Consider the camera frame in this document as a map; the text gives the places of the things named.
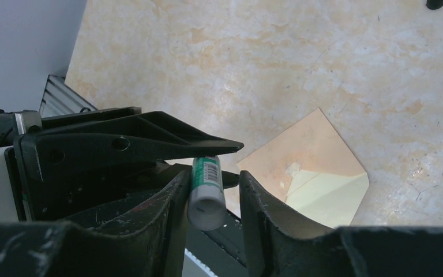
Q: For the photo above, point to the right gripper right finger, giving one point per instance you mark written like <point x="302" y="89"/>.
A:
<point x="281" y="242"/>

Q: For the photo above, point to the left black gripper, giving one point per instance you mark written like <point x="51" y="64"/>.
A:
<point x="65" y="166"/>

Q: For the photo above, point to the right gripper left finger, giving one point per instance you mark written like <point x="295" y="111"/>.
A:
<point x="146" y="240"/>

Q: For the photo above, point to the green white glue stick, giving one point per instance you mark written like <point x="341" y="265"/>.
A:
<point x="206" y="204"/>

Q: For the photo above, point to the cream letter paper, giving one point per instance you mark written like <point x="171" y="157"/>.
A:
<point x="329" y="199"/>

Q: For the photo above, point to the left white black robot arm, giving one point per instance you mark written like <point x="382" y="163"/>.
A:
<point x="55" y="167"/>

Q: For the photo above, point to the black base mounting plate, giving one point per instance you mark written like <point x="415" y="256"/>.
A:
<point x="222" y="250"/>

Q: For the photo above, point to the grey tripod stand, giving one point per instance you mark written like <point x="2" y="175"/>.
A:
<point x="434" y="4"/>

